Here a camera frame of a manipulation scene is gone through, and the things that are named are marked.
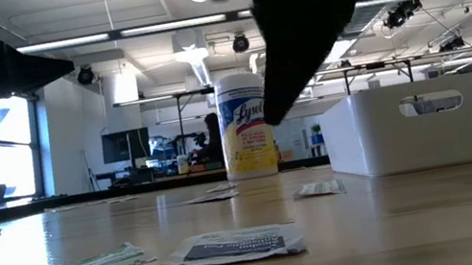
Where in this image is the white plastic bin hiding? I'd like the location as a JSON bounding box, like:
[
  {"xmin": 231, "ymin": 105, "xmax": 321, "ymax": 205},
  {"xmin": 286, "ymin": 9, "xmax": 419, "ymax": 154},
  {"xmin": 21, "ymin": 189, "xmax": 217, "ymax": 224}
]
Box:
[{"xmin": 314, "ymin": 70, "xmax": 472, "ymax": 187}]

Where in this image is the black table edge rail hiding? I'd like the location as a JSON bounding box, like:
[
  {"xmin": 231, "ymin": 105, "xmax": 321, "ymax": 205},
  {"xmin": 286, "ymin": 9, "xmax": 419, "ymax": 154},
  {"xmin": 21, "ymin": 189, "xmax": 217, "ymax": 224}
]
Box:
[{"xmin": 0, "ymin": 149, "xmax": 332, "ymax": 225}]

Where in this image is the black ceiling camera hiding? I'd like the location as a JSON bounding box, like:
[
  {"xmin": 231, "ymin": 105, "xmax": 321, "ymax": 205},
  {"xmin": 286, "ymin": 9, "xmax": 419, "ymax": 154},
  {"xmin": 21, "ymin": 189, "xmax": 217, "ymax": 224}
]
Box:
[
  {"xmin": 75, "ymin": 62, "xmax": 99, "ymax": 88},
  {"xmin": 379, "ymin": 0, "xmax": 427, "ymax": 31},
  {"xmin": 436, "ymin": 34, "xmax": 467, "ymax": 55},
  {"xmin": 229, "ymin": 31, "xmax": 253, "ymax": 56}
]

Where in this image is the black computer monitor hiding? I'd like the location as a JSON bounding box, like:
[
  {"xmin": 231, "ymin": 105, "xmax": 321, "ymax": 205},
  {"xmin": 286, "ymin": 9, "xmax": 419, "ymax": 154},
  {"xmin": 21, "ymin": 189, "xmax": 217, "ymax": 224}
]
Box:
[{"xmin": 98, "ymin": 126, "xmax": 154, "ymax": 166}]

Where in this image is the small white paper packet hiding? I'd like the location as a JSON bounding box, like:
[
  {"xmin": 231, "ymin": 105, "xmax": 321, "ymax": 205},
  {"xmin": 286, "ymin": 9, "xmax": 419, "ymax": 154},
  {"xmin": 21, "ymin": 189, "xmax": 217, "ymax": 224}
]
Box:
[
  {"xmin": 43, "ymin": 201, "xmax": 90, "ymax": 216},
  {"xmin": 182, "ymin": 187, "xmax": 242, "ymax": 207},
  {"xmin": 202, "ymin": 180, "xmax": 242, "ymax": 196}
]

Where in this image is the black overhead light bar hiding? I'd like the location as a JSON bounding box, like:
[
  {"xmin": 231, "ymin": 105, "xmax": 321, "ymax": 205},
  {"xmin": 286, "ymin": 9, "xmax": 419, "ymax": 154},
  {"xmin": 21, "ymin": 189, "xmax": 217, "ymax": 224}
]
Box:
[{"xmin": 14, "ymin": 0, "xmax": 382, "ymax": 64}]

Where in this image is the green striped bandage packet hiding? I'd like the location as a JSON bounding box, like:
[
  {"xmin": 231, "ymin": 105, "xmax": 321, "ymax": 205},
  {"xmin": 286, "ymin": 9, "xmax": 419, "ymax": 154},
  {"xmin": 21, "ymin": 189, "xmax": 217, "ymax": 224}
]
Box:
[{"xmin": 291, "ymin": 176, "xmax": 348, "ymax": 203}]

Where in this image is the black background rig frame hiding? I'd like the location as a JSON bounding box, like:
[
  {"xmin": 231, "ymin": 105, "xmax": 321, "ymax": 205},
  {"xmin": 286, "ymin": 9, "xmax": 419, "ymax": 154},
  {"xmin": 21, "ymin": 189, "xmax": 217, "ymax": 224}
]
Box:
[{"xmin": 112, "ymin": 39, "xmax": 472, "ymax": 137}]

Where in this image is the Lysol wipes canister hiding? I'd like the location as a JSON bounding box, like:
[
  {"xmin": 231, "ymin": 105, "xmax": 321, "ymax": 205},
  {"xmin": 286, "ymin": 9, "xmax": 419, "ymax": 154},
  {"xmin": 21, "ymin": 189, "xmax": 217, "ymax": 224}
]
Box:
[{"xmin": 209, "ymin": 67, "xmax": 281, "ymax": 183}]

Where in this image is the small background wipes canister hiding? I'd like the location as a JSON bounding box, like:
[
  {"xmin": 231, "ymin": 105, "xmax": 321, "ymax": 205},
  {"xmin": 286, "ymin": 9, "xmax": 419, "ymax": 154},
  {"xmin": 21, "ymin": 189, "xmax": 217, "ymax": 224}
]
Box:
[{"xmin": 174, "ymin": 153, "xmax": 193, "ymax": 177}]

